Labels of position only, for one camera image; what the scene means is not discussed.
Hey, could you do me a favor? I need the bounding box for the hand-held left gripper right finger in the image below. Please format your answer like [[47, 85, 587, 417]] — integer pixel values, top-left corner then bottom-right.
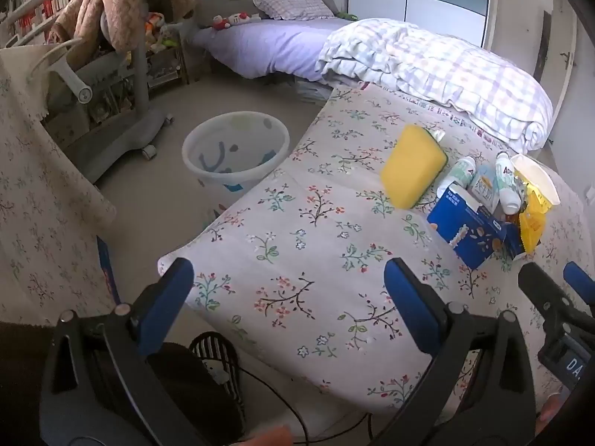
[[372, 258, 535, 446]]

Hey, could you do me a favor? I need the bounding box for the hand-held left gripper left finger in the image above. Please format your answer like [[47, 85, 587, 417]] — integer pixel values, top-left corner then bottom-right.
[[39, 258, 205, 446]]

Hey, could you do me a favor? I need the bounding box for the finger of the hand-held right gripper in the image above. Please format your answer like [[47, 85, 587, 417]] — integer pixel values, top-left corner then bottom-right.
[[518, 262, 582, 335], [563, 261, 595, 307]]

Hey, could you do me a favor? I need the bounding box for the blue carton box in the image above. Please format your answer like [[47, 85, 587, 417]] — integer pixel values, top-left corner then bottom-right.
[[427, 182, 528, 271]]

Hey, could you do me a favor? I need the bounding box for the yellow sponge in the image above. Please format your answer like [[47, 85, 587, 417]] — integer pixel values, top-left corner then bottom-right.
[[380, 124, 449, 210]]

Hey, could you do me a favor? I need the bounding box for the white plastic waste basket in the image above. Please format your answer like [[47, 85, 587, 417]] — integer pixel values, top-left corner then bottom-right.
[[182, 111, 290, 192]]

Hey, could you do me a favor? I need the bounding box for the person's right hand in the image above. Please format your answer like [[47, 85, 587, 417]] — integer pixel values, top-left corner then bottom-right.
[[534, 392, 565, 435]]

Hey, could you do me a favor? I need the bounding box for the person's left hand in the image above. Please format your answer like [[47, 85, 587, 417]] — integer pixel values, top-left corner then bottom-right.
[[244, 425, 293, 446]]

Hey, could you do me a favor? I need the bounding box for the black fan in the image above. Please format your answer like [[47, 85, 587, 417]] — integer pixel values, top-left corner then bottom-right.
[[153, 331, 246, 442]]

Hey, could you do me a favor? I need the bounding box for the white bottle with red print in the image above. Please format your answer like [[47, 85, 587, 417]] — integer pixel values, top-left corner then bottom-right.
[[494, 151, 524, 215]]

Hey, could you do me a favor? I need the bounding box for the light blue drink pouch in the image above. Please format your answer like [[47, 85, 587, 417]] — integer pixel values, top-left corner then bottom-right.
[[466, 165, 501, 212]]

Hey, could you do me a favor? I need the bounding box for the white bottle with green label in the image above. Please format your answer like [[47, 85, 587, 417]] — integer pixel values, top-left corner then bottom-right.
[[436, 156, 477, 199]]

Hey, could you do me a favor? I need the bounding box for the floral cloth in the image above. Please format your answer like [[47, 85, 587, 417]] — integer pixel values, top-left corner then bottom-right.
[[0, 48, 118, 327]]

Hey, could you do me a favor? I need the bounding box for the grey wheeled chair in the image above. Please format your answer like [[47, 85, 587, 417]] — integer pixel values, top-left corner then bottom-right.
[[27, 7, 176, 185]]

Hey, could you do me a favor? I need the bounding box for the checked quilt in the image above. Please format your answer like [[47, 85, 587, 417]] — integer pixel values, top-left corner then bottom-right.
[[316, 17, 555, 154]]

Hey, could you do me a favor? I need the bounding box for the stack of books under bed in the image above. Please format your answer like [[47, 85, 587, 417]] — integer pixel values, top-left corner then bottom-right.
[[294, 78, 336, 104]]

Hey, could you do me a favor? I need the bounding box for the white door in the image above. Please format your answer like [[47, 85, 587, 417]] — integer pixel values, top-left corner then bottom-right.
[[488, 0, 578, 168]]

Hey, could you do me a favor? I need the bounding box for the wooden shelf with toys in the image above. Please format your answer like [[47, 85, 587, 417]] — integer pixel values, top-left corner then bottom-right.
[[145, 12, 190, 90]]

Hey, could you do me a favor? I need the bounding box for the purple bed sheet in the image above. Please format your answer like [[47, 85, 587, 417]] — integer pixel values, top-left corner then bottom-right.
[[192, 17, 356, 83]]

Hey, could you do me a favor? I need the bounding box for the white plush toy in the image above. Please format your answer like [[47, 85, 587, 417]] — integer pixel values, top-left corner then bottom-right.
[[228, 10, 262, 27]]

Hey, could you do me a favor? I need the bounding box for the checked frilled pillow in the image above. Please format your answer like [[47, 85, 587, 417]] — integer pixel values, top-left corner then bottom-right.
[[253, 0, 336, 22]]

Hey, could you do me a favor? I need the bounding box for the black cable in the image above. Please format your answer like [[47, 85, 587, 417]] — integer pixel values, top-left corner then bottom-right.
[[232, 363, 375, 446]]

